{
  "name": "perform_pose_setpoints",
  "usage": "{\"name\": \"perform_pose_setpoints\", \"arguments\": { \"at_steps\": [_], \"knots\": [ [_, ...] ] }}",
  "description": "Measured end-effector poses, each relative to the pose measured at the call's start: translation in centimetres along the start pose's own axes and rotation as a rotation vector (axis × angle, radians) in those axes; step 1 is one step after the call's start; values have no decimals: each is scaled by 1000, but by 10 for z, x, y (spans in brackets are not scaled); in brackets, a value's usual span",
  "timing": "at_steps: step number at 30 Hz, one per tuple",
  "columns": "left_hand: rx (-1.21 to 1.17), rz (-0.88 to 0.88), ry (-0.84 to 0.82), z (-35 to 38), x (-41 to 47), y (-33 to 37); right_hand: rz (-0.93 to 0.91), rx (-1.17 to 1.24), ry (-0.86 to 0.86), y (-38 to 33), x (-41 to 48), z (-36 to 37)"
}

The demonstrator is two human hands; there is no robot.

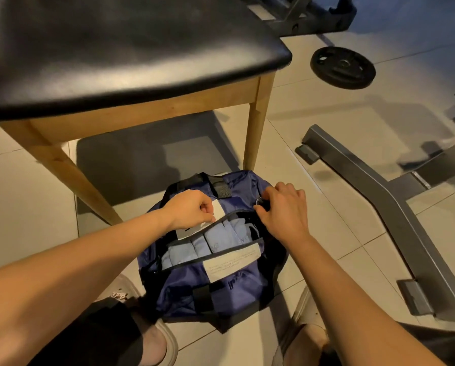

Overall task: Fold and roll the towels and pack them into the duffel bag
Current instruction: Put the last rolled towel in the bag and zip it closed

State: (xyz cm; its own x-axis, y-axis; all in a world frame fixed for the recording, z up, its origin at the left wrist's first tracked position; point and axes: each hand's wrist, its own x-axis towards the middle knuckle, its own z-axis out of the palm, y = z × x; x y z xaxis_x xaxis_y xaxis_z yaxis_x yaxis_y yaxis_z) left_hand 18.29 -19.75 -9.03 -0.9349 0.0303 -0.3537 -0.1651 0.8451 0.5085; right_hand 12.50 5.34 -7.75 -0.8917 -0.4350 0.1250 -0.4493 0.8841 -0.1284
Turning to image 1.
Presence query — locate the person's left hand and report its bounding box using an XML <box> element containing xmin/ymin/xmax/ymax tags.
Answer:
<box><xmin>160</xmin><ymin>189</ymin><xmax>216</xmax><ymax>233</ymax></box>

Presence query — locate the person's right hand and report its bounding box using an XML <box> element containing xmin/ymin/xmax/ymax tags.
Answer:
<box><xmin>254</xmin><ymin>181</ymin><xmax>311</xmax><ymax>247</ymax></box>

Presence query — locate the navy blue bag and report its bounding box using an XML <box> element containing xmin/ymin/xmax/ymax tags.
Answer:
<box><xmin>136</xmin><ymin>170</ymin><xmax>290</xmax><ymax>333</ymax></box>

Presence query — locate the person's left forearm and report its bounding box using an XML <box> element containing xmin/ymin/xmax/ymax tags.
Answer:
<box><xmin>0</xmin><ymin>208</ymin><xmax>179</xmax><ymax>366</ymax></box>

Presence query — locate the person's right forearm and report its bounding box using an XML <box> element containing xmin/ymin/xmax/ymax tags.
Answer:
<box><xmin>288</xmin><ymin>236</ymin><xmax>445</xmax><ymax>366</ymax></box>

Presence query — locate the person's left leg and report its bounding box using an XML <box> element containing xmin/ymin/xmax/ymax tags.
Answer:
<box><xmin>25</xmin><ymin>274</ymin><xmax>180</xmax><ymax>366</ymax></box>

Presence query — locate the loose black weight plate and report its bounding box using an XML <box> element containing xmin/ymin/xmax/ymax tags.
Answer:
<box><xmin>310</xmin><ymin>46</ymin><xmax>378</xmax><ymax>90</ymax></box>

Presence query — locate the wooden chair with black seat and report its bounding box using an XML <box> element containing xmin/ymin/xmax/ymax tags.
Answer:
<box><xmin>0</xmin><ymin>0</ymin><xmax>294</xmax><ymax>226</ymax></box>

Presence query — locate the black and grey gym machine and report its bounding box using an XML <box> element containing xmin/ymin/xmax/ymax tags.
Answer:
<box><xmin>239</xmin><ymin>0</ymin><xmax>358</xmax><ymax>38</ymax></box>

